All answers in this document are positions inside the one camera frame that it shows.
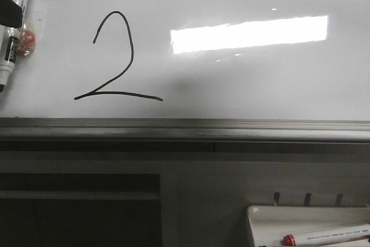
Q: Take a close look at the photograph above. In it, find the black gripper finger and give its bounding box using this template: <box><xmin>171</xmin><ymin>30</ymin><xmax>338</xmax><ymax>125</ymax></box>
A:
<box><xmin>1</xmin><ymin>0</ymin><xmax>23</xmax><ymax>28</ymax></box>

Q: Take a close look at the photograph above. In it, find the black and white whiteboard marker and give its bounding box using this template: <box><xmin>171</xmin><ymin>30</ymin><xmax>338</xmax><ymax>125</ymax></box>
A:
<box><xmin>1</xmin><ymin>0</ymin><xmax>28</xmax><ymax>90</ymax></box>

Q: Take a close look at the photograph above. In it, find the red magnet taped to marker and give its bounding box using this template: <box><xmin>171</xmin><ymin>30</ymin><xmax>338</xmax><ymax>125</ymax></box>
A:
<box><xmin>17</xmin><ymin>21</ymin><xmax>36</xmax><ymax>57</ymax></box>

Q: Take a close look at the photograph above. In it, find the white whiteboard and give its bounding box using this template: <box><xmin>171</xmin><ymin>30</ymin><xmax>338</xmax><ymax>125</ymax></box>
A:
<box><xmin>1</xmin><ymin>0</ymin><xmax>369</xmax><ymax>121</ymax></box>

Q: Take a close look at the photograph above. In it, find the red capped whiteboard marker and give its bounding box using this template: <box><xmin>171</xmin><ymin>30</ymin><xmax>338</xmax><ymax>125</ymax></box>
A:
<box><xmin>282</xmin><ymin>223</ymin><xmax>369</xmax><ymax>246</ymax></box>

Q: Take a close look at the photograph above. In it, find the white marker tray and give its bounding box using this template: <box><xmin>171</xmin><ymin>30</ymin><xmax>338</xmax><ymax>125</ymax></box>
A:
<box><xmin>246</xmin><ymin>205</ymin><xmax>369</xmax><ymax>246</ymax></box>

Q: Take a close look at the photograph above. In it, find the grey aluminium whiteboard frame rail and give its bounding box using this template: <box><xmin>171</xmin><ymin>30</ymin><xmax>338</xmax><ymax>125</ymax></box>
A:
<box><xmin>1</xmin><ymin>118</ymin><xmax>369</xmax><ymax>151</ymax></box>

